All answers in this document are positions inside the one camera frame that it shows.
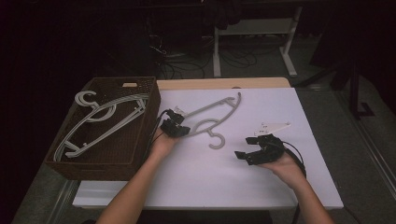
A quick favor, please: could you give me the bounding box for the tangle of black floor cables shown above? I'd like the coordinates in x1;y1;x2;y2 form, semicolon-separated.
146;31;260;79

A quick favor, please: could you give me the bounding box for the person's dark clothing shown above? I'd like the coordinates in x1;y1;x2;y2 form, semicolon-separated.
139;210;273;224

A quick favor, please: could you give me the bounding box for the metal rail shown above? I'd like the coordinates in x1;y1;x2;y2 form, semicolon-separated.
337;90;396;200
46;180;80;224

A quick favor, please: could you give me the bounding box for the brown wicker basket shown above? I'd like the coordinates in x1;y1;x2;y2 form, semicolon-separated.
45;77;162;181

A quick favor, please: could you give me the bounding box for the white board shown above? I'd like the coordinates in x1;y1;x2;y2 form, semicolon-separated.
72;87;345;210

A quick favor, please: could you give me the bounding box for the person's left hand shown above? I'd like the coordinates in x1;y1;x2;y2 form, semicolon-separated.
148;128;181;161

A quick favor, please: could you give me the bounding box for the black metal stand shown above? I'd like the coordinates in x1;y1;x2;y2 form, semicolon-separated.
348;55;376;120

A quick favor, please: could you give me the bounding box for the person's right hand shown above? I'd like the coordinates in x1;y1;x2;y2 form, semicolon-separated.
258;152;304;190

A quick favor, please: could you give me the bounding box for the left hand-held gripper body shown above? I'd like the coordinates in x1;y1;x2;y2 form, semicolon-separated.
160;119;180;137

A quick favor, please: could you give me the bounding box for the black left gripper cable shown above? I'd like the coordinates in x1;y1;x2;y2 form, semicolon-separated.
144;109;170;158

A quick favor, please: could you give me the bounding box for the grey plastic clothes hanger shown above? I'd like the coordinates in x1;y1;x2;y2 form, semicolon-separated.
178;91;242;149
64;92;148;159
53;90;149;162

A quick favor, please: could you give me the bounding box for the white desk frame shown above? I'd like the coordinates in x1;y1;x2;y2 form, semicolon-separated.
213;6;303;78

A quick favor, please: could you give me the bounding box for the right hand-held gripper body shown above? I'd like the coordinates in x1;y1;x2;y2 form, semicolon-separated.
246;121;292;166

